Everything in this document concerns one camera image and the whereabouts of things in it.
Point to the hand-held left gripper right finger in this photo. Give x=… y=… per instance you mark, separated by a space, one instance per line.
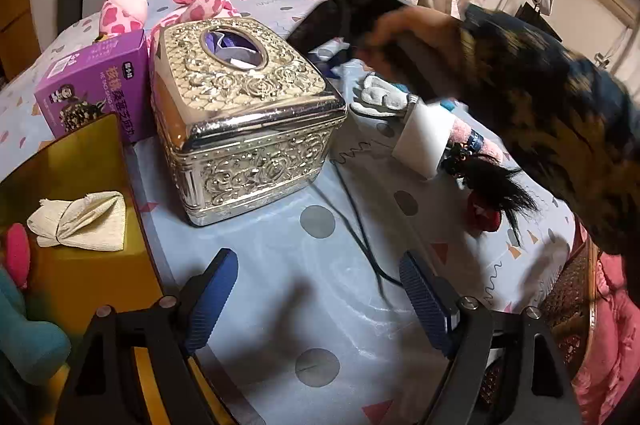
x=425 y=300

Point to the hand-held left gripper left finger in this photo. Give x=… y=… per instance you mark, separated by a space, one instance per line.
x=212 y=300

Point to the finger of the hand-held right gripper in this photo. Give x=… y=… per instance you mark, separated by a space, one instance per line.
x=334 y=66

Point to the person's right hand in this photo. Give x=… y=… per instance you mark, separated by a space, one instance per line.
x=410 y=32

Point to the light blue patterned tablecloth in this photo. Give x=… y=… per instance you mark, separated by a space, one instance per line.
x=300 y=305

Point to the red plush piece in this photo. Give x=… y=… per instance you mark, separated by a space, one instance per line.
x=482 y=217

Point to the ornate silver tissue box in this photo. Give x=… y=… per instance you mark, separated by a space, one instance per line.
x=240 y=115

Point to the white rectangular block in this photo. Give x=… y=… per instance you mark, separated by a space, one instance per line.
x=422 y=140

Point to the black hair tuft toy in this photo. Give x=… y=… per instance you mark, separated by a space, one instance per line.
x=495 y=190

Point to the brown wicker chair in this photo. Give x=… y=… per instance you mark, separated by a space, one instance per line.
x=570 y=305

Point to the pink yarn skein blue band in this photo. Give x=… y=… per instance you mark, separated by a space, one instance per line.
x=465 y=134

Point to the pink spotted plush toy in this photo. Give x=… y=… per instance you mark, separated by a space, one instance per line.
x=200 y=0

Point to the crumpled cream tissue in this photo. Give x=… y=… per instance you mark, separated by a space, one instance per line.
x=80 y=220

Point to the teal plush toy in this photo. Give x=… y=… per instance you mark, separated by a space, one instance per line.
x=25 y=340

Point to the pink quilt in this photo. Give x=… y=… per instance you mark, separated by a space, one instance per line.
x=615 y=355

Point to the small pink plush toy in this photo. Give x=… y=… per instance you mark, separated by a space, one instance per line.
x=17 y=255

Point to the purple snack box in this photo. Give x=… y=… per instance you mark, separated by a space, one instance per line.
x=95 y=70

